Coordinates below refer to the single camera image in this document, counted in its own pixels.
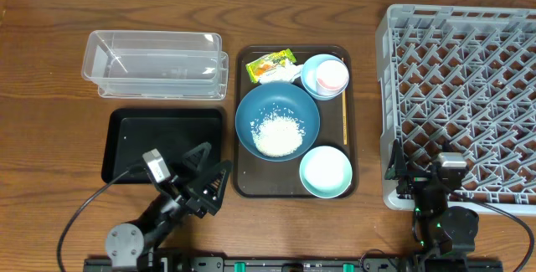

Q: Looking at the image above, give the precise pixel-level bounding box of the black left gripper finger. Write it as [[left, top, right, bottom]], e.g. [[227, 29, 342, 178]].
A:
[[181, 142, 212, 176], [187, 161, 233, 217]]

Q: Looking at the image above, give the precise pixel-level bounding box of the green yellow snack wrapper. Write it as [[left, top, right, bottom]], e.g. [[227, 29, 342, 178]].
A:
[[245, 49, 296, 83]]

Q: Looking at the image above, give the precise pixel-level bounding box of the brown serving tray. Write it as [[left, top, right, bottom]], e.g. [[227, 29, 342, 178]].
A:
[[232, 44, 358, 198]]

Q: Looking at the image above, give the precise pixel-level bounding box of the clear plastic bin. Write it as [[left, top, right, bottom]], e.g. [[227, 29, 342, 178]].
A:
[[81, 30, 229, 100]]

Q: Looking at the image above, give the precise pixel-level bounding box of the black plastic tray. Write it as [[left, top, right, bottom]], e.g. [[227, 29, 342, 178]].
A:
[[101, 108, 223, 184]]

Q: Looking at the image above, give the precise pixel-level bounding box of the light blue bowl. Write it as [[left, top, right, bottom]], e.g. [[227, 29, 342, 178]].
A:
[[301, 54, 350, 100]]

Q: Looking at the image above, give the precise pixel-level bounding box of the white rice pile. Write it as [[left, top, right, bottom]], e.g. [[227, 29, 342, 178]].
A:
[[250, 112, 306, 158]]

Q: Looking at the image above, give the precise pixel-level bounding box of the pink cup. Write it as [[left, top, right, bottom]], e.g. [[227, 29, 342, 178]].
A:
[[316, 60, 349, 96]]

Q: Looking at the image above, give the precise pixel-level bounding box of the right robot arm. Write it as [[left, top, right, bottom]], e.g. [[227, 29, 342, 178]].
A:
[[384, 141, 479, 257]]

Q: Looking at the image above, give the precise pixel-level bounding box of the dark blue plate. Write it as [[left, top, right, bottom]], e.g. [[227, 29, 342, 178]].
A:
[[234, 83, 321, 162]]

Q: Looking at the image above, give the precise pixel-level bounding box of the grey dishwasher rack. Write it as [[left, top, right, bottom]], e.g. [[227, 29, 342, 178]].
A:
[[375, 4, 535, 216]]

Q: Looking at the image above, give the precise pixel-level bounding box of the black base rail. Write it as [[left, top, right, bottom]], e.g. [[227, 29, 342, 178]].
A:
[[82, 257, 503, 272]]

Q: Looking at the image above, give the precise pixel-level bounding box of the crumpled white napkin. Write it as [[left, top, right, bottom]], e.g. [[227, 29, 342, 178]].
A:
[[259, 64, 303, 85]]

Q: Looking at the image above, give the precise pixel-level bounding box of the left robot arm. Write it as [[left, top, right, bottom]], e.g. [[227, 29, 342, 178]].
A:
[[106, 142, 233, 271]]

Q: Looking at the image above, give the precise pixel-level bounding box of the wooden chopstick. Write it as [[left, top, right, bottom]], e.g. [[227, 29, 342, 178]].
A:
[[341, 57, 348, 146]]

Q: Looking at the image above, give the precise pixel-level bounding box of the mint green bowl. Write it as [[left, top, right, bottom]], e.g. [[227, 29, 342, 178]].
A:
[[299, 146, 353, 199]]

